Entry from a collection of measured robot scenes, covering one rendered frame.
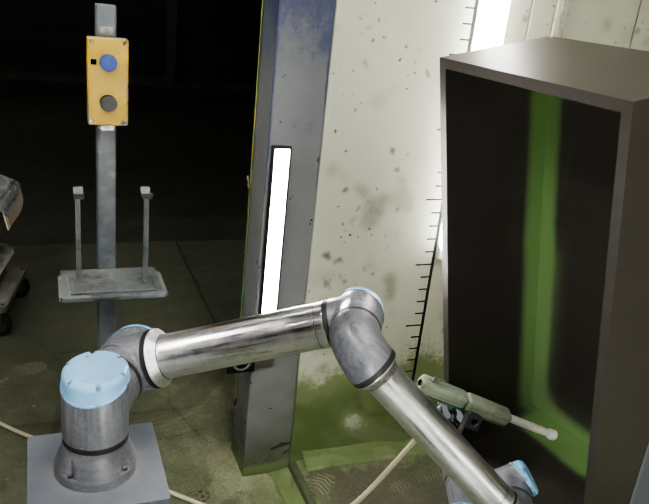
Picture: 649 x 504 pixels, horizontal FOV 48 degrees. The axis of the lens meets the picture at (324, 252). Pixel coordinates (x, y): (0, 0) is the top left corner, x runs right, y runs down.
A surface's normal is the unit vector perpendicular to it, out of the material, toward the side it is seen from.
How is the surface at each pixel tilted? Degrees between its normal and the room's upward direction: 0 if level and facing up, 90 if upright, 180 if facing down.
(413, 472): 0
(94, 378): 5
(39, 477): 0
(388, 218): 90
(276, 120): 90
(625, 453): 90
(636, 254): 90
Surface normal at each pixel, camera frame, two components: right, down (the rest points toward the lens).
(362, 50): 0.35, 0.37
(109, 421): 0.66, 0.33
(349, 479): 0.11, -0.93
